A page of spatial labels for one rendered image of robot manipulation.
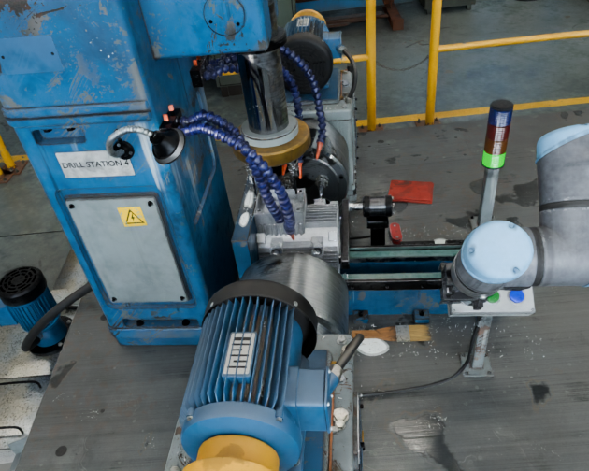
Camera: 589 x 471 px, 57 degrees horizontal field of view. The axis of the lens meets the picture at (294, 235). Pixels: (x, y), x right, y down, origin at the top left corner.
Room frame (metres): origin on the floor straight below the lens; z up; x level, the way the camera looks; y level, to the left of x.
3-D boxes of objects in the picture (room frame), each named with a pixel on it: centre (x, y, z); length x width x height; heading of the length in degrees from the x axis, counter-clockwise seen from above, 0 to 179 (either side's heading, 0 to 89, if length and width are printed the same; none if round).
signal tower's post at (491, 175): (1.29, -0.60, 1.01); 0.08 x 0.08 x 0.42; 81
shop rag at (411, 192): (1.51, -0.42, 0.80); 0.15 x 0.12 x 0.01; 71
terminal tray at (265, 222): (1.09, 0.02, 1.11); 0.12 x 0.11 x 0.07; 81
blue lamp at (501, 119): (1.29, -0.60, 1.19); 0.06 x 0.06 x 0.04
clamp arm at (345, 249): (1.09, -0.14, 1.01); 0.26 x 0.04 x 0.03; 171
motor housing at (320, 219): (1.08, -0.02, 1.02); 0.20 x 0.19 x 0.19; 81
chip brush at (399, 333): (0.91, -0.22, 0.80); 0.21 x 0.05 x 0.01; 82
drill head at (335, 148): (1.41, -0.07, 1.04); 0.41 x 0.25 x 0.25; 171
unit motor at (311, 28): (1.70, -0.15, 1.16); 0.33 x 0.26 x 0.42; 171
